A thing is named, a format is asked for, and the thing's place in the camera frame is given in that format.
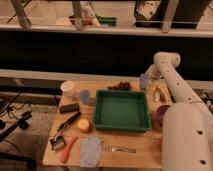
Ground grey blue cloth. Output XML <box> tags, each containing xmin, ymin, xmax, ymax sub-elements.
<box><xmin>80</xmin><ymin>137</ymin><xmax>102</xmax><ymax>168</ymax></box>

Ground wooden table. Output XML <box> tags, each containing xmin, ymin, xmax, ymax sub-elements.
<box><xmin>43</xmin><ymin>80</ymin><xmax>171</xmax><ymax>169</ymax></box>

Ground orange handled tool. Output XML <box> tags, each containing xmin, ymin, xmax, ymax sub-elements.
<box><xmin>61</xmin><ymin>136</ymin><xmax>78</xmax><ymax>163</ymax></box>

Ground black handled brush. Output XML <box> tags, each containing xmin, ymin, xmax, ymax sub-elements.
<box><xmin>50</xmin><ymin>112</ymin><xmax>81</xmax><ymax>151</ymax></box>

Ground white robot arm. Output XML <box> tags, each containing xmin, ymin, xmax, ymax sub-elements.
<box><xmin>145</xmin><ymin>52</ymin><xmax>213</xmax><ymax>171</ymax></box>

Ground dark rectangular block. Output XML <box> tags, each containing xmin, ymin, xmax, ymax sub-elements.
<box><xmin>59</xmin><ymin>103</ymin><xmax>80</xmax><ymax>113</ymax></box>

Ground translucent blue cup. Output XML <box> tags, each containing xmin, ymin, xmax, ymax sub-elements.
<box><xmin>80</xmin><ymin>89</ymin><xmax>90</xmax><ymax>105</ymax></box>

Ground silver fork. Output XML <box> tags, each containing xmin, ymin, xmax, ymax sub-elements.
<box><xmin>103</xmin><ymin>146</ymin><xmax>136</xmax><ymax>153</ymax></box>

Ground purple bowl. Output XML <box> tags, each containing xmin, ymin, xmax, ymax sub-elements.
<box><xmin>157</xmin><ymin>105</ymin><xmax>169</xmax><ymax>125</ymax></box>

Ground dark red grapes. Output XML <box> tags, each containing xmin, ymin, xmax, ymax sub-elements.
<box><xmin>108</xmin><ymin>82</ymin><xmax>131</xmax><ymax>91</ymax></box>

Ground green plastic tray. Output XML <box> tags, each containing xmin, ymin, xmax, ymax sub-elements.
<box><xmin>92</xmin><ymin>90</ymin><xmax>152</xmax><ymax>132</ymax></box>

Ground white metal cup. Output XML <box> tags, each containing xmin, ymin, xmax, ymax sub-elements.
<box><xmin>60</xmin><ymin>81</ymin><xmax>75</xmax><ymax>98</ymax></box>

